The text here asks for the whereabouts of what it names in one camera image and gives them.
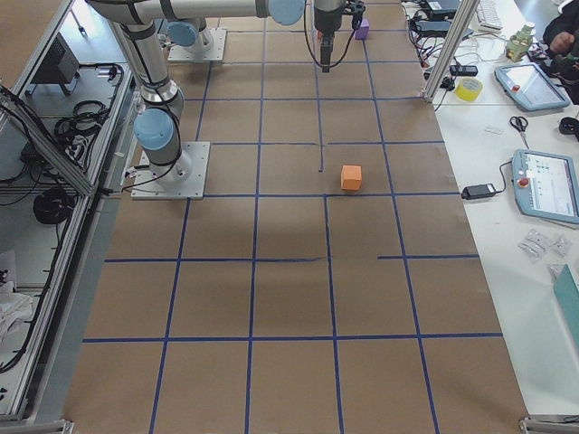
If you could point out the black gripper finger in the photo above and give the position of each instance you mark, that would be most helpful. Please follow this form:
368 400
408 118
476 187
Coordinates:
325 54

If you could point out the orange foam block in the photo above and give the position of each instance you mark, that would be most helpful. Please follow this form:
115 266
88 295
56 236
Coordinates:
351 178

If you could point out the person hand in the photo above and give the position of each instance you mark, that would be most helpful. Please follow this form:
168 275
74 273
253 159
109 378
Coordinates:
562 43

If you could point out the purple foam block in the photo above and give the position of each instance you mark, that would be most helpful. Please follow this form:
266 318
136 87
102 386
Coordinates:
362 31

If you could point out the yellow tape roll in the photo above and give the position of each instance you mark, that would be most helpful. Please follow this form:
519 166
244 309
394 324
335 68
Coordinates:
469 88

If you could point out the green toy figure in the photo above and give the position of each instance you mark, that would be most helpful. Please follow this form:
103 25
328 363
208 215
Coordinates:
520 42

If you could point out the teach pendant near scissors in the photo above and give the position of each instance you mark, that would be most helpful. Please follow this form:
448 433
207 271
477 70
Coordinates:
530 88

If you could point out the black power adapter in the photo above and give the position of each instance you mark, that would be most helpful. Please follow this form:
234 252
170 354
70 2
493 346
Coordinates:
478 191

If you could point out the brown paper mat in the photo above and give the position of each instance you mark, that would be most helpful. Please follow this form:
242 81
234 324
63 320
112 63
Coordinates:
281 303

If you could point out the teach pendant with red button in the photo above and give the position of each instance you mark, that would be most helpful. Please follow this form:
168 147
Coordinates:
545 186

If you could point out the black control box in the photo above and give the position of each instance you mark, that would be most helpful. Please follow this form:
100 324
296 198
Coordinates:
59 67

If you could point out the plastic bag of screws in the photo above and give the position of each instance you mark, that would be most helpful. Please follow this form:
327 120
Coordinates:
535 244

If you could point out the teal board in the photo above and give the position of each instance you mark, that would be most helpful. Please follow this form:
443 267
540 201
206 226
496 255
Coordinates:
566 293

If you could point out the aluminium frame post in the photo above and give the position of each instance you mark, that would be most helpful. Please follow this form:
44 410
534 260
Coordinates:
451 43

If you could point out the black handled scissors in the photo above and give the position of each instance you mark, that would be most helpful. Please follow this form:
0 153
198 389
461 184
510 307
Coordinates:
520 124

